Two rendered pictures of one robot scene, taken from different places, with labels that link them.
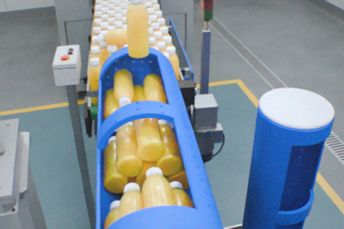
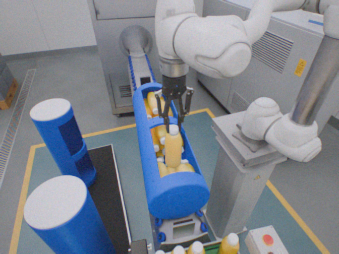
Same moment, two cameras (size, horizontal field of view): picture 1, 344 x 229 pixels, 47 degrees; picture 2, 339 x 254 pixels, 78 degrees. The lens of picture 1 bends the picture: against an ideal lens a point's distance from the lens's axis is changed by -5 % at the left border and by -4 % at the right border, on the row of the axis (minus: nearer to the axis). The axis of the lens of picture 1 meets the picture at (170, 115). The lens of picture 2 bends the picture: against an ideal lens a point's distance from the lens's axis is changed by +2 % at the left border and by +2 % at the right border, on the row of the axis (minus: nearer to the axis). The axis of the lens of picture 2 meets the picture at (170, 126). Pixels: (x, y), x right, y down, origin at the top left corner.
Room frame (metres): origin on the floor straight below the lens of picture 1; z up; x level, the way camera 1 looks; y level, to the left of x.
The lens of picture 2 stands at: (1.86, 0.04, 1.96)
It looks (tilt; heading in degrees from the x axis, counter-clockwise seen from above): 41 degrees down; 175
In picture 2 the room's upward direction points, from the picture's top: straight up
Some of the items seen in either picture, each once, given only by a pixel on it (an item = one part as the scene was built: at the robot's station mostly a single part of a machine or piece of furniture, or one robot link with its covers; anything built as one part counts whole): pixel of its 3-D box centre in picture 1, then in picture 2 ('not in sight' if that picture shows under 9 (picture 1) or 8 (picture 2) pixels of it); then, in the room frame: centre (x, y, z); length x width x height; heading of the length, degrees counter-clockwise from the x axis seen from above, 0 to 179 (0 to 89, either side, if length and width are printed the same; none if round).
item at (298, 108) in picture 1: (296, 107); (56, 199); (1.26, -0.47, 1.03); 0.28 x 0.28 x 0.01
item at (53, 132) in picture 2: not in sight; (69, 149); (0.49, -0.75, 0.59); 0.28 x 0.28 x 0.88
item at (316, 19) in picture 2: not in sight; (326, 20); (0.06, 1.52, 1.48); 0.24 x 0.12 x 0.08; 22
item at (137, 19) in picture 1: (137, 28); (173, 147); (1.26, 0.10, 1.34); 0.07 x 0.07 x 0.19
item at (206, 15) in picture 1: (206, 13); not in sight; (1.87, -0.18, 1.18); 0.06 x 0.06 x 0.05
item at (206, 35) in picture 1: (202, 125); not in sight; (1.87, -0.18, 0.55); 0.04 x 0.04 x 1.10; 7
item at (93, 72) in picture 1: (97, 83); (228, 248); (1.54, 0.31, 0.99); 0.07 x 0.07 x 0.19
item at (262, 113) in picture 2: not in sight; (261, 117); (0.99, 0.62, 1.24); 0.18 x 0.16 x 0.22; 25
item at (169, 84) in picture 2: not in sight; (173, 85); (1.26, 0.10, 1.62); 0.08 x 0.07 x 0.09; 97
